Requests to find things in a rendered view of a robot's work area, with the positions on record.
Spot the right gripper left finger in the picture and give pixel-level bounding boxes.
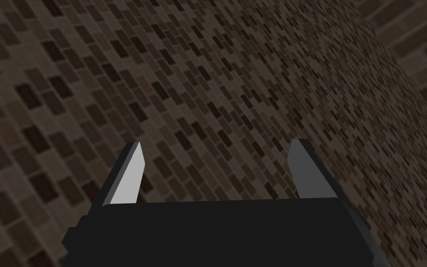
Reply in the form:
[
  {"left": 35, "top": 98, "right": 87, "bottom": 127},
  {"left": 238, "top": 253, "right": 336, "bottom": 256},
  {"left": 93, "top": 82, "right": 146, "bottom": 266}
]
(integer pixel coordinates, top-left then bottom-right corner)
[{"left": 94, "top": 141, "right": 145, "bottom": 207}]

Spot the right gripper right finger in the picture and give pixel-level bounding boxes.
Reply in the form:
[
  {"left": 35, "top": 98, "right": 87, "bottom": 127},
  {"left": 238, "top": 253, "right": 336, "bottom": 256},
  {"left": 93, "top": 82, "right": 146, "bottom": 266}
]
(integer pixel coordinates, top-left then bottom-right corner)
[{"left": 287, "top": 139, "right": 342, "bottom": 200}]

